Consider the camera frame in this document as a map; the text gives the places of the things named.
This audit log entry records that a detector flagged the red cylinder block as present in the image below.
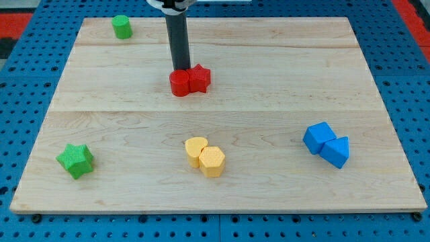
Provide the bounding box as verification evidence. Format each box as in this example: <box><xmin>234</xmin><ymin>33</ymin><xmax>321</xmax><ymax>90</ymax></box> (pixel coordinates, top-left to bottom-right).
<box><xmin>169</xmin><ymin>70</ymin><xmax>189</xmax><ymax>97</ymax></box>

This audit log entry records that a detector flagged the yellow heart block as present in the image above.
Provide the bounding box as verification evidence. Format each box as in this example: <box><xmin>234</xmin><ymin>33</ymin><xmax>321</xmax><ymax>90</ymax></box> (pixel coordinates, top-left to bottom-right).
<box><xmin>185</xmin><ymin>137</ymin><xmax>208</xmax><ymax>168</ymax></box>

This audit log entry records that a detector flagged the red star block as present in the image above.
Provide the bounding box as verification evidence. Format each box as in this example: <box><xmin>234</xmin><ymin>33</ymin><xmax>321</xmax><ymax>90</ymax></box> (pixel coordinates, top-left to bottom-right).
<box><xmin>186</xmin><ymin>64</ymin><xmax>211</xmax><ymax>93</ymax></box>

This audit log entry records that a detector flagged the green star block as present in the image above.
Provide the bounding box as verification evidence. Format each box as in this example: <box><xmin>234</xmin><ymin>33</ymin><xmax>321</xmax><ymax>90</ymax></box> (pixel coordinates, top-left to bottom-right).
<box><xmin>56</xmin><ymin>144</ymin><xmax>93</xmax><ymax>179</ymax></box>

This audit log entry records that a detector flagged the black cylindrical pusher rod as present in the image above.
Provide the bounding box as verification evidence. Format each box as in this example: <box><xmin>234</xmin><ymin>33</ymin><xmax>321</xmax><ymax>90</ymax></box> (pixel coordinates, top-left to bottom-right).
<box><xmin>165</xmin><ymin>11</ymin><xmax>191</xmax><ymax>70</ymax></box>

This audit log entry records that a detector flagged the blue cube block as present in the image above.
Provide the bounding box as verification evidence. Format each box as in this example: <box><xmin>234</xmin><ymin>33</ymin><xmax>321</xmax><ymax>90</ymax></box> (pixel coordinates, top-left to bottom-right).
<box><xmin>302</xmin><ymin>122</ymin><xmax>337</xmax><ymax>155</ymax></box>

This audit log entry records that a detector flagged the wooden board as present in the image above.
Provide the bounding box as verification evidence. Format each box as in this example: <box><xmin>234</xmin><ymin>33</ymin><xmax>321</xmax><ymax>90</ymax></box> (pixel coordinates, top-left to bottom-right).
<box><xmin>10</xmin><ymin>17</ymin><xmax>427</xmax><ymax>214</ymax></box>

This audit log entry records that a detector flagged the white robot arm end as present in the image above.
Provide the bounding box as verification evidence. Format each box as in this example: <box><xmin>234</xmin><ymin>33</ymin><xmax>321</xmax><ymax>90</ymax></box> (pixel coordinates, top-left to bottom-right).
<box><xmin>146</xmin><ymin>0</ymin><xmax>197</xmax><ymax>15</ymax></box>

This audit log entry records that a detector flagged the green cylinder block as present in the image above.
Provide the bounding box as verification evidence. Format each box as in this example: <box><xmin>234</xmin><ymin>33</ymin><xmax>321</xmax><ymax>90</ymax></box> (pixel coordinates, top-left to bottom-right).
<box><xmin>112</xmin><ymin>15</ymin><xmax>133</xmax><ymax>39</ymax></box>

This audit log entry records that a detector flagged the yellow hexagon block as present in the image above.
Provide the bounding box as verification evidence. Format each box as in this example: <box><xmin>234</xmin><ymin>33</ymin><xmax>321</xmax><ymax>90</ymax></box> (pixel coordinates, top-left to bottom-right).
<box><xmin>199</xmin><ymin>147</ymin><xmax>225</xmax><ymax>177</ymax></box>

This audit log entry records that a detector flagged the blue triangular prism block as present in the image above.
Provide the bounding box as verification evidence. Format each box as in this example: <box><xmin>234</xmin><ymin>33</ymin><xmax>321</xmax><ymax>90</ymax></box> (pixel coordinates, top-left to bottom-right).
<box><xmin>319</xmin><ymin>136</ymin><xmax>349</xmax><ymax>169</ymax></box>

